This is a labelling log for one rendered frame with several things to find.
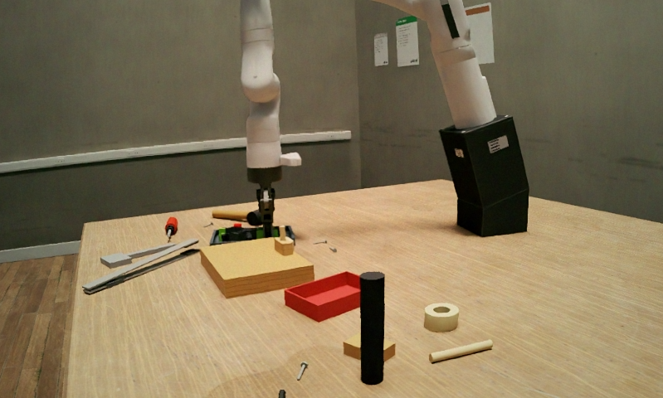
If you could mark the beige wooden dowel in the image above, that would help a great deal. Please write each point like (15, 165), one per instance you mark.
(460, 351)

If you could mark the beige ring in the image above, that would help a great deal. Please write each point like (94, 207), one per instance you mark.
(444, 319)

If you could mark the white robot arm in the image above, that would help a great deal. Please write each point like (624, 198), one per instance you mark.
(466, 90)

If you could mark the mallet with black head and wooden handle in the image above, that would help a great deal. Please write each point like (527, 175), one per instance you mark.
(253, 217)

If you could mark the red-handled screwdriver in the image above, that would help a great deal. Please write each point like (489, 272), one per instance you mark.
(171, 226)

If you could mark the red shallow tray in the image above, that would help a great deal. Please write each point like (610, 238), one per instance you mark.
(327, 297)

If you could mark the black spring clamp with green handles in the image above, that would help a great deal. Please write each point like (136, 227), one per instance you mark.
(241, 233)

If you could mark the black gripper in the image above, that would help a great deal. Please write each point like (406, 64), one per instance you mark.
(265, 176)

